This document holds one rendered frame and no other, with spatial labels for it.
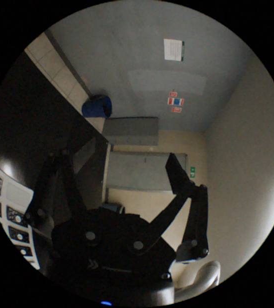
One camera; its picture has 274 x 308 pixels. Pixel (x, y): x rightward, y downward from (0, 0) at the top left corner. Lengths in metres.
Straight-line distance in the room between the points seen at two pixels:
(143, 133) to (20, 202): 2.33
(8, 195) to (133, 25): 1.60
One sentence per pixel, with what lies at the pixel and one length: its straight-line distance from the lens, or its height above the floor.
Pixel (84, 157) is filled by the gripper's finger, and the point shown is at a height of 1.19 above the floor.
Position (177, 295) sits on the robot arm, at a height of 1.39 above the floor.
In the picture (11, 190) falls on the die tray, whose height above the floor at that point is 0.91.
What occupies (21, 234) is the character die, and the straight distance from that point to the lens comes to 0.46.
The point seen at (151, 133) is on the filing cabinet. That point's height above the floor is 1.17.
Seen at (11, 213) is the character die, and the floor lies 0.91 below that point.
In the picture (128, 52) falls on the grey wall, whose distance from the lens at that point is 1.58.
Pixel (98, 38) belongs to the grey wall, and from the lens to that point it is 1.60.
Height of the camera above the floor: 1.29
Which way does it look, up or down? 10 degrees down
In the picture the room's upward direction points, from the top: 92 degrees clockwise
